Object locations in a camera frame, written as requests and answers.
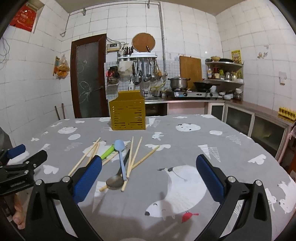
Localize yellow egg tray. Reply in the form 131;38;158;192
278;106;296;121

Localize green frog handle utensil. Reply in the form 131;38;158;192
100;145;114;160

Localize steel cooking pot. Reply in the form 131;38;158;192
168;76;191;90

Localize round wooden board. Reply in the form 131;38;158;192
132;33;156;52

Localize corner wall shelf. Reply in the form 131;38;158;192
204;56;244;90

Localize person left hand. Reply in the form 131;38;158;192
13;194;26;230

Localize wooden sticks by wall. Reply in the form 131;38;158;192
54;103;66;120

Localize dark wooden glass door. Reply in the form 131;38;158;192
70;34;109;118

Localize yellow perforated utensil holder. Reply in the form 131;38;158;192
109;90;146;131

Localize gas stove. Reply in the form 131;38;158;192
166;90;219;99

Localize hanging utensil rack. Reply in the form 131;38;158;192
117;52;163;85

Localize white soap bottle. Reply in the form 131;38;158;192
128;81;134;91

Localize light blue plastic spoon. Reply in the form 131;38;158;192
114;140;127;181

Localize wall water pipe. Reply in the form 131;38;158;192
61;1;165;64

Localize kitchen counter cabinets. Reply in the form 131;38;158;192
145;97;295;163

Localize wooden chopstick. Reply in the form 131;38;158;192
130;137;142;172
87;142;100;164
99;142;130;192
132;145;160;170
68;138;101;176
121;136;134;192

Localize grey animal print tablecloth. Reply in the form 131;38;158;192
11;114;295;240

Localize white wall switch box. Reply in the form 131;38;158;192
278;71;287;85

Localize black wok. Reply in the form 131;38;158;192
193;82;219;92

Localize yellow wall poster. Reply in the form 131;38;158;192
231;50;242;65

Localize orange plastic bag on wall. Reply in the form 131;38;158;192
53;54;70;79

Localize red paper poster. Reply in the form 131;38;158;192
10;5;37;32

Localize rectangular wooden cutting board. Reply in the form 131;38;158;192
179;56;202;89

